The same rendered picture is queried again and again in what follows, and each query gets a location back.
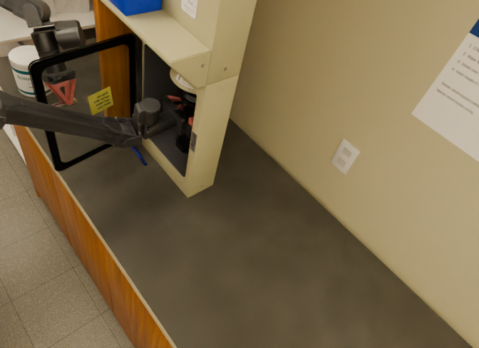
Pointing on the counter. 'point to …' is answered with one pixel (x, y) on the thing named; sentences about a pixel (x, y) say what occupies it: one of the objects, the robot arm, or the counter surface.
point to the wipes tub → (28, 53)
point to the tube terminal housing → (217, 75)
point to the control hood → (169, 42)
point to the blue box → (135, 0)
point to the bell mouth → (181, 82)
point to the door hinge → (139, 68)
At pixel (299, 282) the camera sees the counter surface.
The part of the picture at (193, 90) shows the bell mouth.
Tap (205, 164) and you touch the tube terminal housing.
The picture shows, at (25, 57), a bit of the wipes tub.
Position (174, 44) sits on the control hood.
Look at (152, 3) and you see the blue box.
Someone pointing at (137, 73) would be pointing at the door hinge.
